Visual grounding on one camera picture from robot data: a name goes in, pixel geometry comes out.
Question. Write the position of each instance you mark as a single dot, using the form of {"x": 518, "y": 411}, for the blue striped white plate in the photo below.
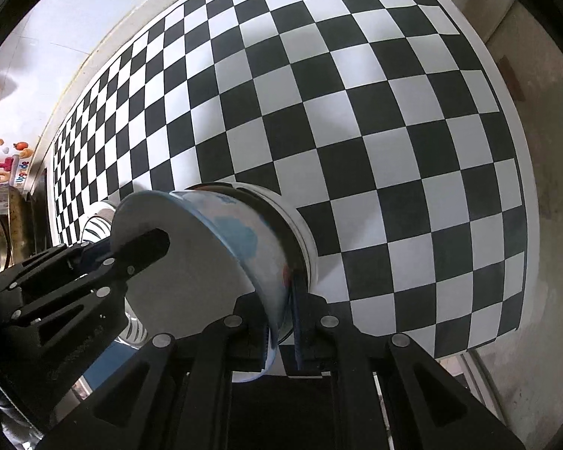
{"x": 98, "y": 225}

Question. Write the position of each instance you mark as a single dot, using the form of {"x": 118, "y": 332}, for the black and white checkered mat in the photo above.
{"x": 356, "y": 126}

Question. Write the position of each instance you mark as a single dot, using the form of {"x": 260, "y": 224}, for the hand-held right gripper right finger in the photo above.
{"x": 299, "y": 323}

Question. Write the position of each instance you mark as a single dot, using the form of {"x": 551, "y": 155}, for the white ceramic bowl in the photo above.
{"x": 305, "y": 239}

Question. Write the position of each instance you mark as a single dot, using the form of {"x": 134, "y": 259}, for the fruit print sticker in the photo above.
{"x": 21, "y": 146}

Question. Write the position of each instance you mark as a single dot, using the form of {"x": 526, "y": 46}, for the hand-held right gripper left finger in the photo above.
{"x": 266, "y": 344}

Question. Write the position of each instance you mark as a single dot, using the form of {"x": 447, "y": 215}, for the brown wooden board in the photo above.
{"x": 21, "y": 218}

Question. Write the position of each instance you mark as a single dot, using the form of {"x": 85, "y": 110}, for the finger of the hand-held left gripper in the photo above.
{"x": 91, "y": 254}
{"x": 140, "y": 248}

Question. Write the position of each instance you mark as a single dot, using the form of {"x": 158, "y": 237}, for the black box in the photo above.
{"x": 40, "y": 211}

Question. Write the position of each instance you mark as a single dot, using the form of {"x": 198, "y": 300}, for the blue floral bowl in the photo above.
{"x": 192, "y": 267}

